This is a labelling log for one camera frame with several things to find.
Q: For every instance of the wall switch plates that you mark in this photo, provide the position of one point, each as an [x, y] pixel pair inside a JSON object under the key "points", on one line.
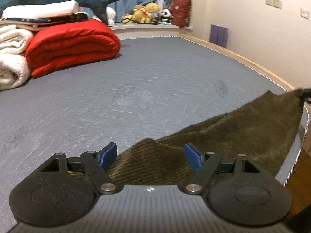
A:
{"points": [[279, 4]]}

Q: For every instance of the yellow plush toy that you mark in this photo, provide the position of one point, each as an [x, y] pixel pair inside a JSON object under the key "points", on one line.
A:
{"points": [[143, 14]]}

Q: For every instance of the panda plush toy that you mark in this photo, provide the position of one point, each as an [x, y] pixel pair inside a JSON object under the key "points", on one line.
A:
{"points": [[166, 16]]}

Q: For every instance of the white folded blanket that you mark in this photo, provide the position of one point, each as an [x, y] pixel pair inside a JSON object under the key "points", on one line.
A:
{"points": [[14, 67]]}

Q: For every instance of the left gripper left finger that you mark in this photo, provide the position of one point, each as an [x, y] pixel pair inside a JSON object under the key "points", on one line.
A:
{"points": [[62, 190]]}

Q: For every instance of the white folded pillow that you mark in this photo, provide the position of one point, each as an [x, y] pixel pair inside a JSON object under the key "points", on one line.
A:
{"points": [[42, 11]]}

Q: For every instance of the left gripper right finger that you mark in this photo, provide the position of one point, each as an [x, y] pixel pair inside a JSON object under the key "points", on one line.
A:
{"points": [[238, 190]]}

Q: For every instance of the dark red pillow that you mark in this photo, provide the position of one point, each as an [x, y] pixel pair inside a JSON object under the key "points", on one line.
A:
{"points": [[180, 10]]}

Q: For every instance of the brown corduroy pants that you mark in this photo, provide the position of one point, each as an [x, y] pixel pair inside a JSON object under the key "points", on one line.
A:
{"points": [[264, 129]]}

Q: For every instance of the white round plush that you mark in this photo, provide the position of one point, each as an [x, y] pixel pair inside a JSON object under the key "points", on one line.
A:
{"points": [[111, 14]]}

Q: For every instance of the red folded comforter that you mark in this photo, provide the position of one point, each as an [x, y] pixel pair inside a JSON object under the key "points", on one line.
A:
{"points": [[61, 46]]}

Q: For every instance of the navy patterned folded sheet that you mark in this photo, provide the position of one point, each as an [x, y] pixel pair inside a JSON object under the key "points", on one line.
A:
{"points": [[36, 25]]}

